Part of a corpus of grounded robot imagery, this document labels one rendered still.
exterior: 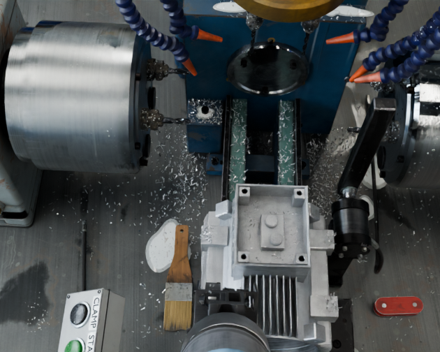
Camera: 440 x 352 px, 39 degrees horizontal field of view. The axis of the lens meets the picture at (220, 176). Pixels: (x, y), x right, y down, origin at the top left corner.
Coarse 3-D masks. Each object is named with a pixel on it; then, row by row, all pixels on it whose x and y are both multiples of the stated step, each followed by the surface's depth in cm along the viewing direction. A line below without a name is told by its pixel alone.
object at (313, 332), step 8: (224, 200) 93; (216, 208) 93; (224, 208) 92; (232, 208) 92; (312, 208) 92; (216, 216) 93; (224, 216) 92; (312, 216) 92; (304, 328) 85; (312, 328) 84; (320, 328) 84; (304, 336) 84; (312, 336) 83; (320, 336) 84
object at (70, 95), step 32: (32, 32) 97; (64, 32) 98; (96, 32) 98; (128, 32) 98; (32, 64) 94; (64, 64) 94; (96, 64) 94; (128, 64) 94; (160, 64) 105; (32, 96) 94; (64, 96) 94; (96, 96) 94; (128, 96) 94; (32, 128) 95; (64, 128) 95; (96, 128) 95; (128, 128) 95; (32, 160) 100; (64, 160) 100; (96, 160) 100; (128, 160) 99
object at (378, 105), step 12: (372, 108) 82; (384, 108) 81; (396, 108) 81; (372, 120) 84; (384, 120) 83; (360, 132) 89; (372, 132) 86; (384, 132) 86; (360, 144) 89; (372, 144) 89; (360, 156) 92; (372, 156) 92; (348, 168) 96; (360, 168) 95; (348, 180) 99; (360, 180) 99; (348, 192) 101
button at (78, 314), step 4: (80, 304) 86; (84, 304) 87; (76, 308) 86; (80, 308) 86; (84, 308) 86; (72, 312) 87; (76, 312) 86; (80, 312) 86; (84, 312) 85; (72, 316) 86; (76, 316) 86; (80, 316) 85; (84, 316) 85; (72, 320) 86; (76, 320) 85; (80, 320) 85; (84, 320) 85; (76, 324) 85
